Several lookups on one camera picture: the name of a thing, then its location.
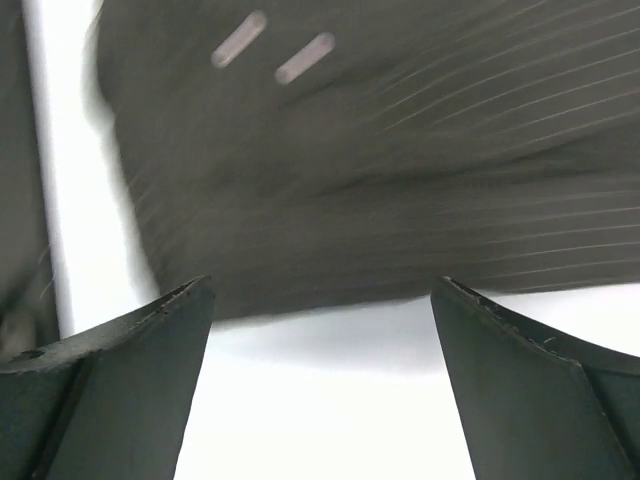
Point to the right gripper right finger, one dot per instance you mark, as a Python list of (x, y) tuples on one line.
[(534, 402)]

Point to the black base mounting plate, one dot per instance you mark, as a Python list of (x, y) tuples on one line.
[(29, 316)]

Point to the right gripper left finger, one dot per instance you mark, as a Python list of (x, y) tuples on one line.
[(111, 402)]

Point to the dark pinstriped long sleeve shirt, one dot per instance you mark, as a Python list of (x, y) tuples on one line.
[(310, 154)]

